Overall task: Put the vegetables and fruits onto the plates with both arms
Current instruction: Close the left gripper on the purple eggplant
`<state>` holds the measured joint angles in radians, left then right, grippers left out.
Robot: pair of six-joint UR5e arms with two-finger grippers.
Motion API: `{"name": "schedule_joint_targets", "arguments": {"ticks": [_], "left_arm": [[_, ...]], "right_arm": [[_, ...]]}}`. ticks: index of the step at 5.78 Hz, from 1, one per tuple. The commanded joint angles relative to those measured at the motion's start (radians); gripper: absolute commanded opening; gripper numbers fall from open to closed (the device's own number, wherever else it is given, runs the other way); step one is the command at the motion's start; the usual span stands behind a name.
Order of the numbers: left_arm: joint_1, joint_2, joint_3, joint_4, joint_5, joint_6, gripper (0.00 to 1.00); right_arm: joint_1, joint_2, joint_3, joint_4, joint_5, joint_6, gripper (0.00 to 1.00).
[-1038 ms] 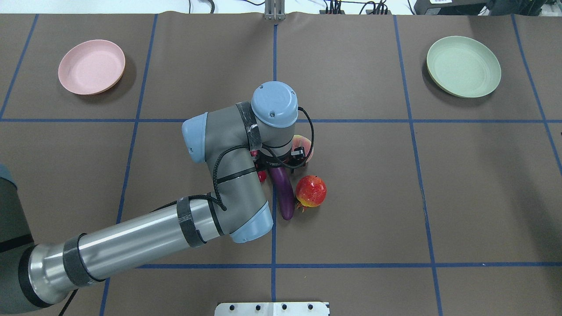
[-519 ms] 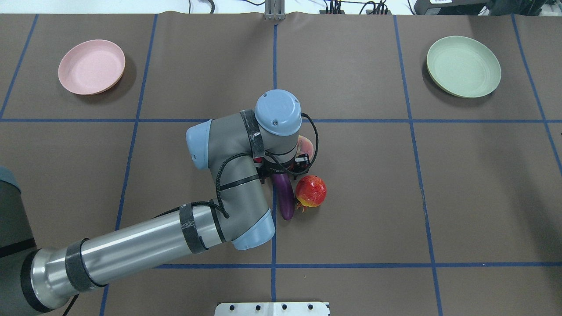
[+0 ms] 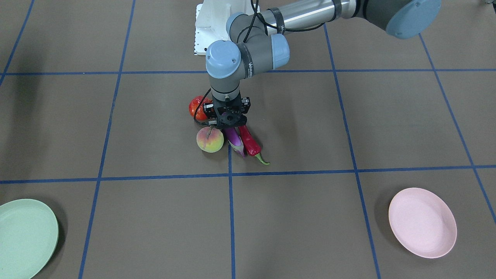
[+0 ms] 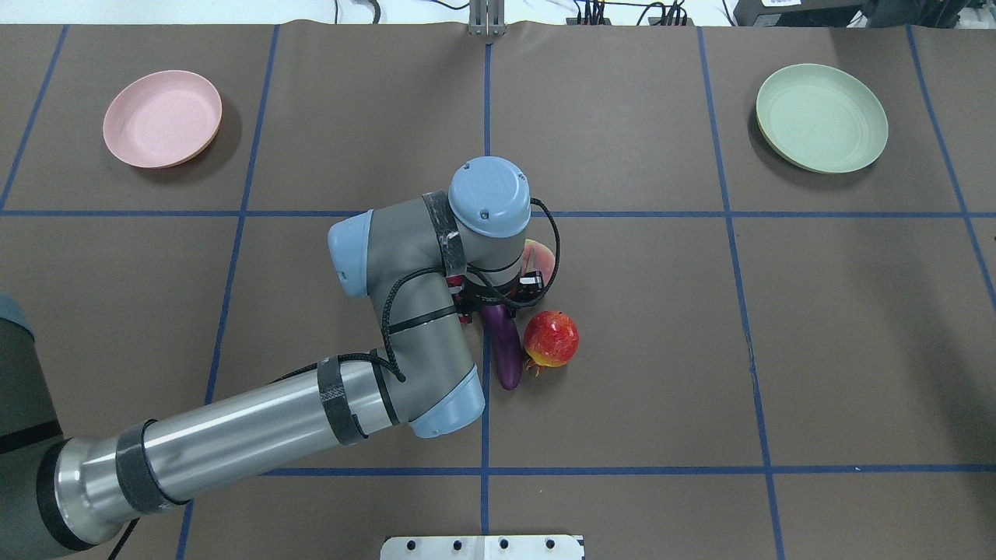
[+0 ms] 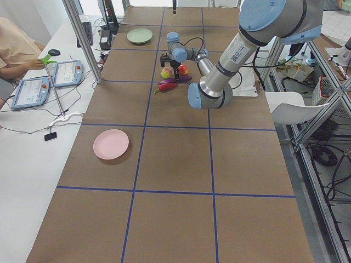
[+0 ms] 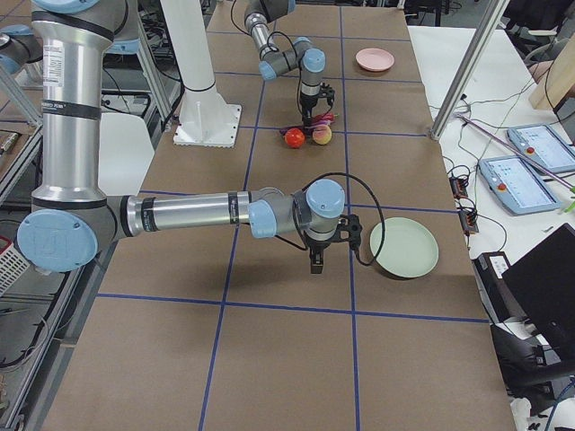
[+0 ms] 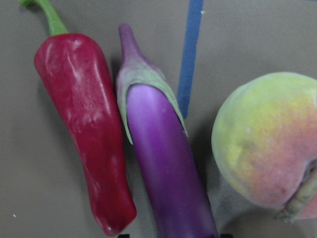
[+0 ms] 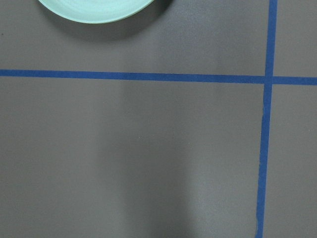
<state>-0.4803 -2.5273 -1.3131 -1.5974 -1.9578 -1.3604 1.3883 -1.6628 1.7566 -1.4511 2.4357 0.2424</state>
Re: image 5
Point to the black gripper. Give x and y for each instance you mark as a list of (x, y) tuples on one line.
[(174, 63)]

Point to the red pomegranate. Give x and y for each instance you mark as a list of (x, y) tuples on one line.
[(183, 70)]

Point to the peach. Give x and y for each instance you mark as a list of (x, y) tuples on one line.
[(166, 73)]

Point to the purple eggplant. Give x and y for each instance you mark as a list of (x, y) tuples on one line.
[(181, 79)]

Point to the red chili pepper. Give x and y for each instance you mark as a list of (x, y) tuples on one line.
[(165, 87)]

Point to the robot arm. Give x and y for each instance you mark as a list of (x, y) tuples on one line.
[(259, 22)]

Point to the person hand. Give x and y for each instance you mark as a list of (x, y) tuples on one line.
[(35, 64)]

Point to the green plate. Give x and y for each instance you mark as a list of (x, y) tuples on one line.
[(139, 35)]

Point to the pink plate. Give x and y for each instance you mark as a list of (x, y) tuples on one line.
[(111, 144)]

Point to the black keyboard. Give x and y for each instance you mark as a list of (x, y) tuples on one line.
[(88, 31)]

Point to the right teach pendant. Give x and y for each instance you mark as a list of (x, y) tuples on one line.
[(68, 73)]

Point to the teach pendant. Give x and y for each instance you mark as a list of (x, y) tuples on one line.
[(31, 92), (68, 73)]

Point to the white chair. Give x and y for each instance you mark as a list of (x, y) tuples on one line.
[(289, 108)]

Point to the black computer mouse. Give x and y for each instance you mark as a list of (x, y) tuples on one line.
[(54, 52)]

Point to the green tipped metal stick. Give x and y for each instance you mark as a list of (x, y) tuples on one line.
[(47, 61)]

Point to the left teach pendant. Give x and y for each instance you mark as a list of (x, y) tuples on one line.
[(31, 92)]

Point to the white plastic basket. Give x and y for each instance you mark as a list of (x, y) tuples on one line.
[(321, 93)]

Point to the aluminium frame post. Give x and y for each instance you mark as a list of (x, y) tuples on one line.
[(75, 21)]

